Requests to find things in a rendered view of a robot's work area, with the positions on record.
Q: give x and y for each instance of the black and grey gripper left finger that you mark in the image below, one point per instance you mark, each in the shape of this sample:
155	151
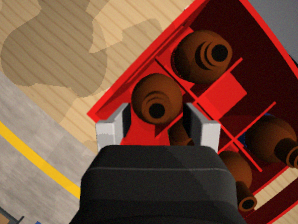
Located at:
115	128

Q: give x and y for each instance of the brown bottle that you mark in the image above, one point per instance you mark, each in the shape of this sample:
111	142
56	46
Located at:
160	97
198	60
178	136
272	139
242	173

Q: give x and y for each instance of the red divided crate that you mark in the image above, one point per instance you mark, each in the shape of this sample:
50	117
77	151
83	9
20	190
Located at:
265	76

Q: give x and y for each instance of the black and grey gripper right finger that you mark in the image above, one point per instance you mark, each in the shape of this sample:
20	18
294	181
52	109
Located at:
199	128

